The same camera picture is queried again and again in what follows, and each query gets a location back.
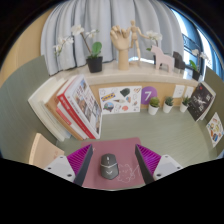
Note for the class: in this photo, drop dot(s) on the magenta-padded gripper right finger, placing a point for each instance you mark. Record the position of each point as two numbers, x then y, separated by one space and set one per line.
166 164

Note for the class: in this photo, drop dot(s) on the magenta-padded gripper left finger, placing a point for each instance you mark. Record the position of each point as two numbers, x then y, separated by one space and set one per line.
58 165

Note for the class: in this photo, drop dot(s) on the dark grey computer mouse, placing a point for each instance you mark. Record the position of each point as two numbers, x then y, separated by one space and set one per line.
109 166

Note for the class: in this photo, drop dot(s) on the pink mouse pad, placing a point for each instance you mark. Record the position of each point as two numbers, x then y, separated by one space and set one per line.
113 146

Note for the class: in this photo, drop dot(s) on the beige paper card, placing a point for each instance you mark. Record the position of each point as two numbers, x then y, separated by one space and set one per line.
45 151

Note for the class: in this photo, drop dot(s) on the tan book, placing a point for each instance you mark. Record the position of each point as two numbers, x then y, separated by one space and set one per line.
58 111

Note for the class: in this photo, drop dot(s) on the round succulent in white pot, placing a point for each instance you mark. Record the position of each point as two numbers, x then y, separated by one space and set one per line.
153 109

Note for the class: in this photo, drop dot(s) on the small succulent in white pot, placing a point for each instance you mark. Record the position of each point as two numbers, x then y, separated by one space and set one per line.
167 107

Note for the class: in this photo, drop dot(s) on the colourful food sticker sheet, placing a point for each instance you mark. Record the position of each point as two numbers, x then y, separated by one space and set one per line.
215 130

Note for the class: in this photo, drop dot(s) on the olive green desk partition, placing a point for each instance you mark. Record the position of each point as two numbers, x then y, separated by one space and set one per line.
16 110
215 86

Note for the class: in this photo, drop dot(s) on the black hardcover book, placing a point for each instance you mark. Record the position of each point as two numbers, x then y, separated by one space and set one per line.
199 101

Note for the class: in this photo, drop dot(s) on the purple round number sign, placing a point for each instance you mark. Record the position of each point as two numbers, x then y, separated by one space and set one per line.
148 94

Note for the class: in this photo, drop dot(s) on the white doodle sticker sheet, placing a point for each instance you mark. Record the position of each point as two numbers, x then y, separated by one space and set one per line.
120 100

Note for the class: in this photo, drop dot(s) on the white orchid in black pot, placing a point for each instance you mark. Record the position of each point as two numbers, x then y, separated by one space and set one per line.
154 36
196 75
94 64

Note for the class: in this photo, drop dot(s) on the dark grey horse figurine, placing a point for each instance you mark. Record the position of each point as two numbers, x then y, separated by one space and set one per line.
179 61

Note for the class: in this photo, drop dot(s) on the pink horse figurine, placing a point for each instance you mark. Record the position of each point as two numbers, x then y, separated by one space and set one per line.
163 59

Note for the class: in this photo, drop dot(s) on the wooden hand model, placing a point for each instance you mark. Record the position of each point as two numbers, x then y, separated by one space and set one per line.
120 43

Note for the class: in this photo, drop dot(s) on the dark framed window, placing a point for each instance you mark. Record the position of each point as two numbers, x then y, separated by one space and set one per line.
193 36

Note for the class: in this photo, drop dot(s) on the light grey curtain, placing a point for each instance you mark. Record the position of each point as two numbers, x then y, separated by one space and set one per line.
100 16

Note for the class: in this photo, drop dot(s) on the white wall socket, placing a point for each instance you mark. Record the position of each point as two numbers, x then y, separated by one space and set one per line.
179 91
189 92

